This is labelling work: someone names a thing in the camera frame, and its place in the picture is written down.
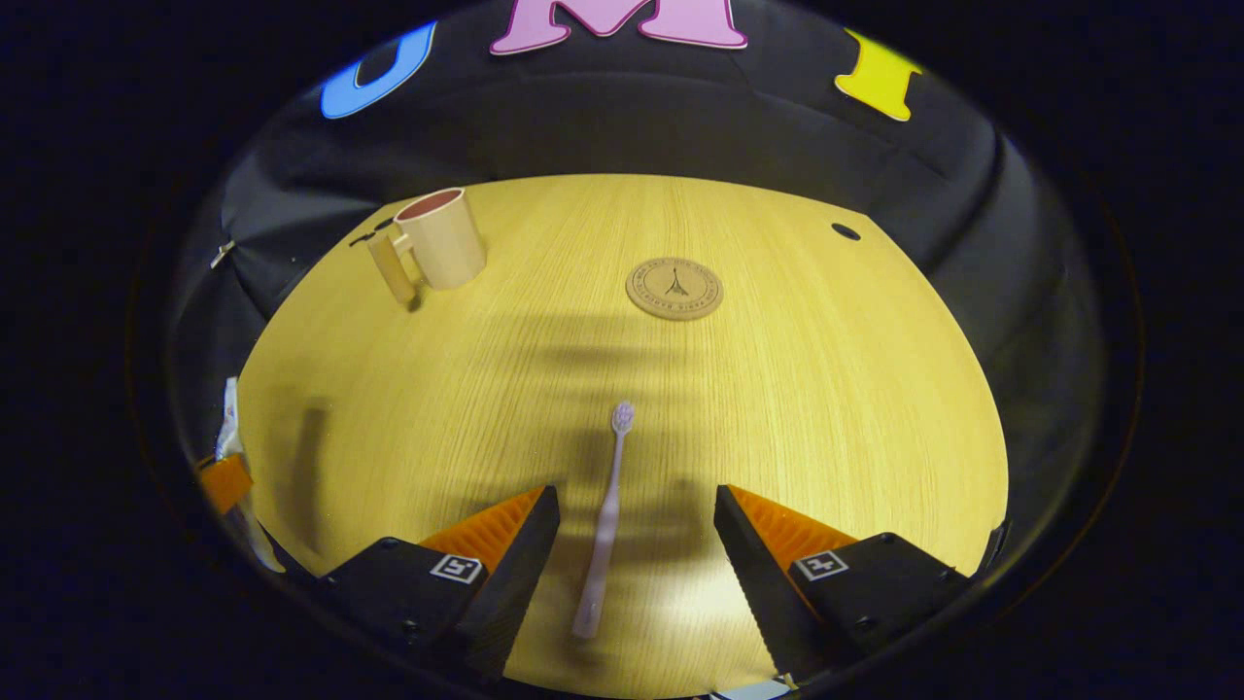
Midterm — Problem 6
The wooden desktop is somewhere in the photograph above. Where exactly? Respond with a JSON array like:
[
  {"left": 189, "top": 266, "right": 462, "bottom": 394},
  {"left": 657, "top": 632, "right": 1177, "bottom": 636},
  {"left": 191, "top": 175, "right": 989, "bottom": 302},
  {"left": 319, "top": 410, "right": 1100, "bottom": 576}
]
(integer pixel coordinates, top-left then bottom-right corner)
[{"left": 236, "top": 173, "right": 1010, "bottom": 699}]

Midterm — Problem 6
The black backdrop cloth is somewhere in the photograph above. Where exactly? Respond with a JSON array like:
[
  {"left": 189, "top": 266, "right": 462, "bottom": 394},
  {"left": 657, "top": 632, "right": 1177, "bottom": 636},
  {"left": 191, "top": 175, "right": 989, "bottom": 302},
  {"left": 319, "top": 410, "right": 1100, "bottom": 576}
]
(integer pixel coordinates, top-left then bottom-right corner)
[{"left": 165, "top": 0, "right": 1109, "bottom": 584}]

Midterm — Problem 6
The white toothpaste tube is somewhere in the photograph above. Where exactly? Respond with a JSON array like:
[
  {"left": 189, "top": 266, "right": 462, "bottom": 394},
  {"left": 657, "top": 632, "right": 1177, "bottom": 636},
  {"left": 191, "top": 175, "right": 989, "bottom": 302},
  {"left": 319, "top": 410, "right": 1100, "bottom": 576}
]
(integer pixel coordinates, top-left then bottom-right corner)
[{"left": 214, "top": 377, "right": 285, "bottom": 573}]

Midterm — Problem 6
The beige cup with handle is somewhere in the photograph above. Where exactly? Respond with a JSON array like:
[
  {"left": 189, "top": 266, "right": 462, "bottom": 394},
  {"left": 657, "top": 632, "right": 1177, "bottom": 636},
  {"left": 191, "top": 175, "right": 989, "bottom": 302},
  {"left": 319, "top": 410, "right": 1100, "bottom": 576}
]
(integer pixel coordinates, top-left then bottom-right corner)
[{"left": 367, "top": 188, "right": 487, "bottom": 310}]

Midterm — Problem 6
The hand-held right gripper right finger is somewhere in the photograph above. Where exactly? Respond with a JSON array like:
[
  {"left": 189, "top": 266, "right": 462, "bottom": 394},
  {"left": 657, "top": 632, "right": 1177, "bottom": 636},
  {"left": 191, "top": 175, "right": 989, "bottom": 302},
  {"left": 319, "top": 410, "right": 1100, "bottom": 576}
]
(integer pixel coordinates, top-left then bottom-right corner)
[{"left": 713, "top": 484, "right": 973, "bottom": 680}]

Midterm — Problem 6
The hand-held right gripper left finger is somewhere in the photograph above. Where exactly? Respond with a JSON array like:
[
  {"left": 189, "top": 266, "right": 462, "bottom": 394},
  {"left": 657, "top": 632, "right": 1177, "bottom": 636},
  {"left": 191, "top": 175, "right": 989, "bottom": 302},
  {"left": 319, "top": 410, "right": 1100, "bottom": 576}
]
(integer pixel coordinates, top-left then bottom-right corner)
[{"left": 316, "top": 484, "right": 563, "bottom": 682}]

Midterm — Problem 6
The round wooden coaster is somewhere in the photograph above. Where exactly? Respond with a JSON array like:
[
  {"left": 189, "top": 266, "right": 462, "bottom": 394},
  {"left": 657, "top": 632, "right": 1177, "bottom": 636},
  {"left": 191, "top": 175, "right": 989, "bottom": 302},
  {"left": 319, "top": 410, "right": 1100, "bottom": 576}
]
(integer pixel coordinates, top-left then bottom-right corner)
[{"left": 626, "top": 257, "right": 725, "bottom": 321}]

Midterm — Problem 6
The pale pink toothbrush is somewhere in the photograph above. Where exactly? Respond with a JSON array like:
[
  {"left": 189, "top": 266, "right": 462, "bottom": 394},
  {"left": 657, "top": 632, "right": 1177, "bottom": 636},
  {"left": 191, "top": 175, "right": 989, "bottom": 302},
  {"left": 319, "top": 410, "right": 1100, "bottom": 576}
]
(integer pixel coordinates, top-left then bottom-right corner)
[{"left": 571, "top": 402, "right": 637, "bottom": 641}]

